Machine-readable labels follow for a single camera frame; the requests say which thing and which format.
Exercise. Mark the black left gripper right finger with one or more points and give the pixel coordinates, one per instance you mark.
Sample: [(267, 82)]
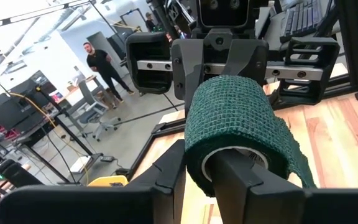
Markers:
[(291, 207)]

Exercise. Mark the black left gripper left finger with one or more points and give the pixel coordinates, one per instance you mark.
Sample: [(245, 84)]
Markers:
[(89, 205)]

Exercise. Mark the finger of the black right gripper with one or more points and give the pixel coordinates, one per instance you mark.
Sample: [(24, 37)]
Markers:
[(186, 62), (250, 59)]

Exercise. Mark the dark green elastic bandage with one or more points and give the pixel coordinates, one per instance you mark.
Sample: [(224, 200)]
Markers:
[(228, 109)]

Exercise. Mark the yellow plastic bin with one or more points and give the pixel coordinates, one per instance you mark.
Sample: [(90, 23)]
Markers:
[(107, 181)]

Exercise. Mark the person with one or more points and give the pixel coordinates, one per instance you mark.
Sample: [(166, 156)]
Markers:
[(150, 23), (99, 60)]

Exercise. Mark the black power adapter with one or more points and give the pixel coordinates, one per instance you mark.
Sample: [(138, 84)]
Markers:
[(107, 158)]

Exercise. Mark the black backlit keyboard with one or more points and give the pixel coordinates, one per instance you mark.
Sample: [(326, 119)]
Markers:
[(300, 18)]

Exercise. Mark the black metal floor stand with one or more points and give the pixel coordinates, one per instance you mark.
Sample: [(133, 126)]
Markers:
[(73, 137)]

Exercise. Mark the grey office chair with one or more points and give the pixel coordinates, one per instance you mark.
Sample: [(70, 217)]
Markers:
[(87, 93)]

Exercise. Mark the white office desk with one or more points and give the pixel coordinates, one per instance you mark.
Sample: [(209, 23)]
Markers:
[(73, 93)]

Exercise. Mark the black monitor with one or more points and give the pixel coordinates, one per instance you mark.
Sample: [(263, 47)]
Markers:
[(5, 112)]

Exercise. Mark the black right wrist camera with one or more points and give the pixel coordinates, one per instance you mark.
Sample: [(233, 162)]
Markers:
[(222, 15)]

